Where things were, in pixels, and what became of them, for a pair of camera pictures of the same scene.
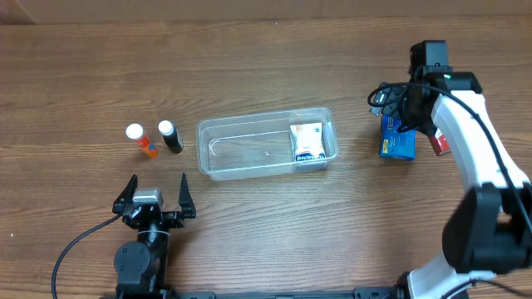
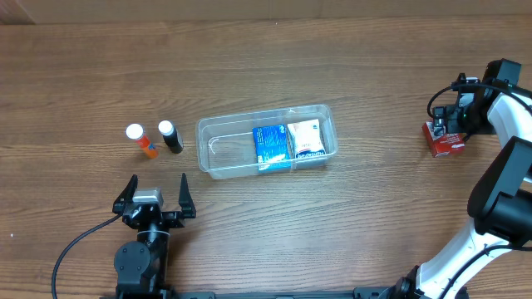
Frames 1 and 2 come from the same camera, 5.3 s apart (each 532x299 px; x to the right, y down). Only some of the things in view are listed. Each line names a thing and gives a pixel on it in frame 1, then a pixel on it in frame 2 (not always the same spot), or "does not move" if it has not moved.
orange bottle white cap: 135,131 does not move
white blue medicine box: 307,142 does not move
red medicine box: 440,143 does not move
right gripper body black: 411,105 -> 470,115
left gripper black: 169,217 does not move
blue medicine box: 395,143 -> 272,149
